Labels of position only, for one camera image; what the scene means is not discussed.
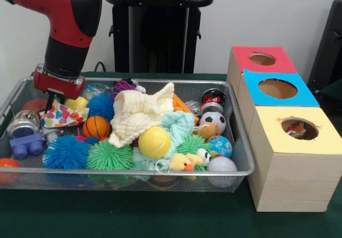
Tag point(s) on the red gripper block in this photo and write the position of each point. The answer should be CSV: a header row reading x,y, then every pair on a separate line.
x,y
58,87

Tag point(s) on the heart print cloth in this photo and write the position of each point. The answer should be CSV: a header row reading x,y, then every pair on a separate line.
x,y
64,115

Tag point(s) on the green spiky ball white nub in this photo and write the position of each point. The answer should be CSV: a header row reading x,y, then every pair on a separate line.
x,y
110,155

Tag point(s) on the cream muslin cloth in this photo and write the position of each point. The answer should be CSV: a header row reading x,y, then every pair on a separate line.
x,y
133,117

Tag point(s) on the small colourful dotted cloth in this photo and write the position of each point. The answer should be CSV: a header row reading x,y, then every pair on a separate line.
x,y
295,129

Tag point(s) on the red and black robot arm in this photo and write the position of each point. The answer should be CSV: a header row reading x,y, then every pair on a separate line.
x,y
66,21

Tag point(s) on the shallow mesh bin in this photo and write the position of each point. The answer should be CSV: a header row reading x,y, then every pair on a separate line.
x,y
235,147

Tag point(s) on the wooden box with three holes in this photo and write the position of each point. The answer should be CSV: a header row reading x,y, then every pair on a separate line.
x,y
294,182

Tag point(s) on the blue spiky ball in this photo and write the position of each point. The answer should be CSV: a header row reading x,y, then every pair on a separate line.
x,y
101,107
66,152

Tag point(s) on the purple spiky toy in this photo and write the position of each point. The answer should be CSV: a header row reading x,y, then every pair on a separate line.
x,y
123,85

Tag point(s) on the yellow tennis ball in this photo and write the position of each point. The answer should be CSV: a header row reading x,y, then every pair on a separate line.
x,y
154,142

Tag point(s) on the mint green cloth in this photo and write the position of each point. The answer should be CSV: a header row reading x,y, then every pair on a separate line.
x,y
179,123

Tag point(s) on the green spiky ball with eyes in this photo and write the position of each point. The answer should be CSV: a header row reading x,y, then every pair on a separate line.
x,y
192,144

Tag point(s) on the dark green table cloth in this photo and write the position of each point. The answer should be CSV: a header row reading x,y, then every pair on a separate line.
x,y
160,216

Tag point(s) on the black and white soccer ball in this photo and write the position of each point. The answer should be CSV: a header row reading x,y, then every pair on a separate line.
x,y
213,119

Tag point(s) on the blue globe ball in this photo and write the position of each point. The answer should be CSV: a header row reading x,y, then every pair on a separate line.
x,y
220,145

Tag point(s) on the black upright panel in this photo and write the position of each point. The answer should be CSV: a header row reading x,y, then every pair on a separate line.
x,y
328,48

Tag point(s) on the dark green side-table cloth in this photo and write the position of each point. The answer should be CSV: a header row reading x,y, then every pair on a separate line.
x,y
334,88

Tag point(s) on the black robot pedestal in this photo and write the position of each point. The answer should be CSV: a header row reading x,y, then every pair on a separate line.
x,y
160,34

